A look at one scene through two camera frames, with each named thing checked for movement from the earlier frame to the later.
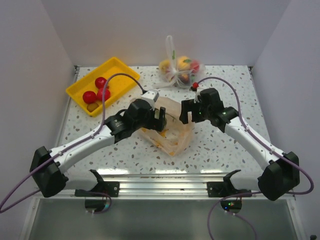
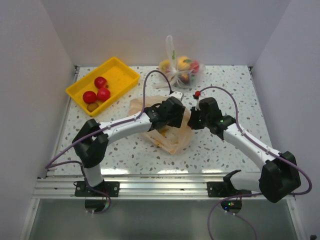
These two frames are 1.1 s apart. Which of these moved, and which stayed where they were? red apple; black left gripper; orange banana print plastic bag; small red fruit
Moved: black left gripper
Stayed: red apple; small red fruit; orange banana print plastic bag
